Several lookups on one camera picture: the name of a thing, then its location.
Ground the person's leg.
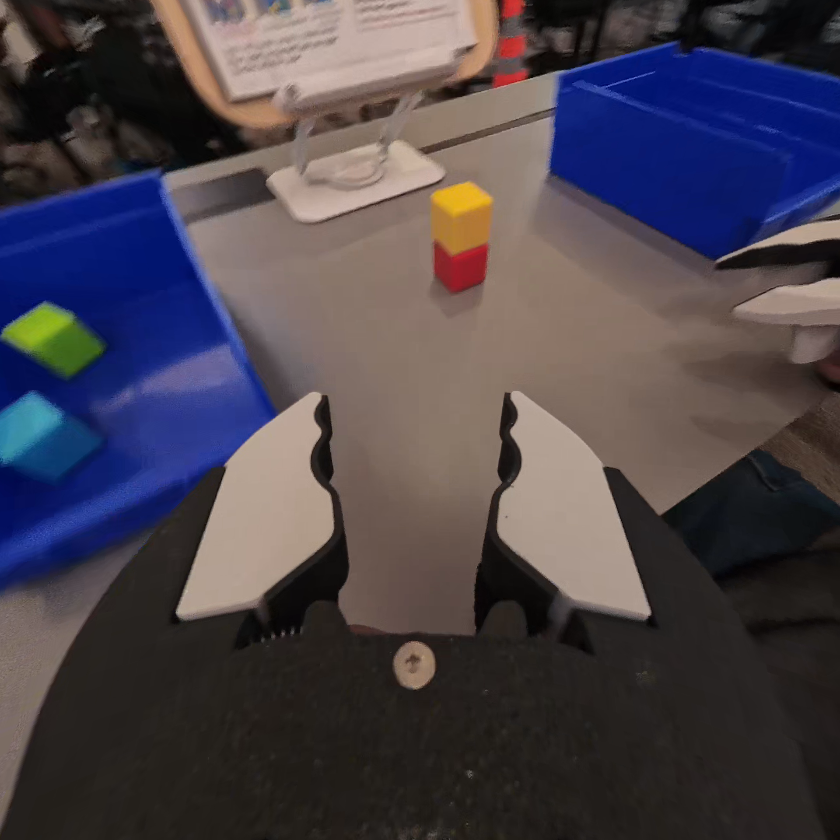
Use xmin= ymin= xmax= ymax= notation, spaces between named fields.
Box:
xmin=663 ymin=449 xmax=840 ymax=578

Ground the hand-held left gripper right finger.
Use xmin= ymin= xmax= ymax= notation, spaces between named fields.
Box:
xmin=474 ymin=392 xmax=652 ymax=637

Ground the printed instruction sheet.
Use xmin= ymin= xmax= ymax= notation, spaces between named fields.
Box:
xmin=180 ymin=0 xmax=479 ymax=109

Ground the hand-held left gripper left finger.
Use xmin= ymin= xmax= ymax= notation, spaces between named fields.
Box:
xmin=175 ymin=392 xmax=350 ymax=634

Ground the yellow cube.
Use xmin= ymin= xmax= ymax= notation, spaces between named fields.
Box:
xmin=430 ymin=182 xmax=494 ymax=251

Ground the blue plastic bin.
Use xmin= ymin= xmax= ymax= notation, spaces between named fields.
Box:
xmin=549 ymin=42 xmax=840 ymax=261
xmin=0 ymin=172 xmax=277 ymax=592

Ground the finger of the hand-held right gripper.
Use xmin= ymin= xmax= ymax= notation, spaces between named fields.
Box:
xmin=714 ymin=220 xmax=840 ymax=273
xmin=731 ymin=279 xmax=840 ymax=365

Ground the light blue cube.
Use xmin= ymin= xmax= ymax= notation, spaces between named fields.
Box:
xmin=0 ymin=392 xmax=105 ymax=485

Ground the person's dark jacket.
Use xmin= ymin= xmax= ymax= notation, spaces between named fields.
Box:
xmin=715 ymin=545 xmax=840 ymax=840

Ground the orange traffic cone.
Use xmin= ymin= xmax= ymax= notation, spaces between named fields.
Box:
xmin=493 ymin=0 xmax=529 ymax=88

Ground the wooden board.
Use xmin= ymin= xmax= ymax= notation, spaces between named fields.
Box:
xmin=150 ymin=0 xmax=501 ymax=130

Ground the red cube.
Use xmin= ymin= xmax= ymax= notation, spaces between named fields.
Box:
xmin=433 ymin=241 xmax=490 ymax=293

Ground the green cube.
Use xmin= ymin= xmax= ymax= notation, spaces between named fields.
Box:
xmin=1 ymin=301 xmax=107 ymax=379

